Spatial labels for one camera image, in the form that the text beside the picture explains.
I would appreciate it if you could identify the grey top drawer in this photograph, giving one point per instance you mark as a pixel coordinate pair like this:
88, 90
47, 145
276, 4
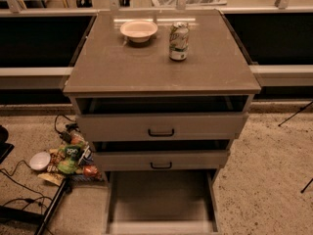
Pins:
161, 118

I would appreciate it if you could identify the grey drawer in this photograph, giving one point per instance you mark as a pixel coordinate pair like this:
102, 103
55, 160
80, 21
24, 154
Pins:
161, 155
161, 118
174, 202

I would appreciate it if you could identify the yellow snack wrapper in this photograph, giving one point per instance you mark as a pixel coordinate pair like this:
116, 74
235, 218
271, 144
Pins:
54, 178

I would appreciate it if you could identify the grey bottom drawer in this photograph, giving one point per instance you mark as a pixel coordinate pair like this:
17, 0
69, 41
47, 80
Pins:
174, 202

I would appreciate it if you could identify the green snack bag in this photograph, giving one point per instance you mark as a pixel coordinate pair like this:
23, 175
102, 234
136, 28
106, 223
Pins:
69, 164

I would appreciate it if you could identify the white bowl on floor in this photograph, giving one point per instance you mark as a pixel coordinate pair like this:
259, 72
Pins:
40, 161

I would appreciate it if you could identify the white bowl on cabinet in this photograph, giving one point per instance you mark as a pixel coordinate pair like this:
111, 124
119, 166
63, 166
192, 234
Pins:
138, 31

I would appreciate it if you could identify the red snack packet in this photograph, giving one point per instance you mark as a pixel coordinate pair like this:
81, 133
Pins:
90, 171

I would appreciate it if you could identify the green white soda can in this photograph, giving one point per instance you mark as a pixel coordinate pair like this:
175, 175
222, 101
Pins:
178, 41

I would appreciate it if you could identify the grey drawer cabinet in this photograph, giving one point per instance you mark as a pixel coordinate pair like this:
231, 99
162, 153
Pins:
110, 66

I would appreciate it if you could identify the grey middle drawer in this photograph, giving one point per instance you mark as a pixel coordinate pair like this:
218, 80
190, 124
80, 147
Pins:
161, 155

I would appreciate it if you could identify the black stand base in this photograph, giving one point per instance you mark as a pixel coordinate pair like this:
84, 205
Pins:
37, 212

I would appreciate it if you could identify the black tripod leg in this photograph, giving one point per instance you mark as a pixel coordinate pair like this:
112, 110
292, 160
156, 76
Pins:
301, 109
306, 186

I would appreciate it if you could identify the black tripod leg upper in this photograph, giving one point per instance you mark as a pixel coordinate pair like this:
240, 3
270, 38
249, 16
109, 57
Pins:
301, 109

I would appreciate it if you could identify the black power adapter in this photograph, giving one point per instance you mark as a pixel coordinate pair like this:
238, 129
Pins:
65, 136

